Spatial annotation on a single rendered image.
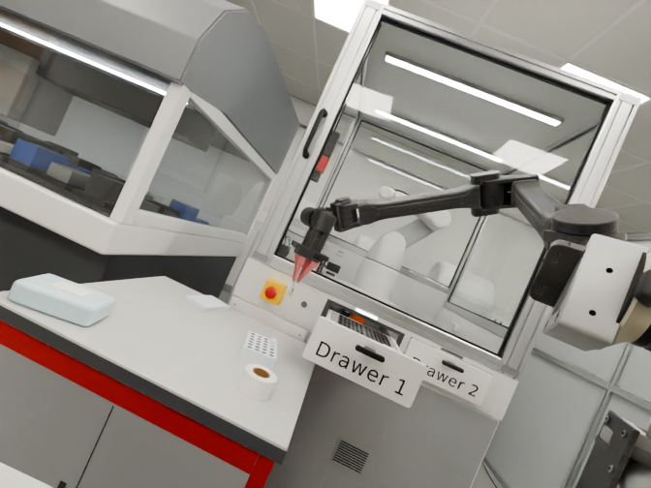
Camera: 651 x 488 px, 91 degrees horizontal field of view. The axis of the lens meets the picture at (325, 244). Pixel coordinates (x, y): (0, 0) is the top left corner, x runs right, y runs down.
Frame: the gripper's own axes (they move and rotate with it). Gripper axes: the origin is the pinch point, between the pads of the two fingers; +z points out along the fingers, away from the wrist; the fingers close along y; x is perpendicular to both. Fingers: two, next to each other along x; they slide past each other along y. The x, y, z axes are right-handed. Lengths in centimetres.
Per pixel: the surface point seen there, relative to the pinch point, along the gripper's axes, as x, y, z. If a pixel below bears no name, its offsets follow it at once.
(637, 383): -39, -216, -15
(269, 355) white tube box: 10.4, 0.3, 17.9
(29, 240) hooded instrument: -38, 76, 28
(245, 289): -31.8, 7.8, 15.5
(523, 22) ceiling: -90, -80, -181
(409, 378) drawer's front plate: 18.7, -31.4, 8.5
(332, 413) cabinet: -15, -36, 41
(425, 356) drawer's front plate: -7, -54, 8
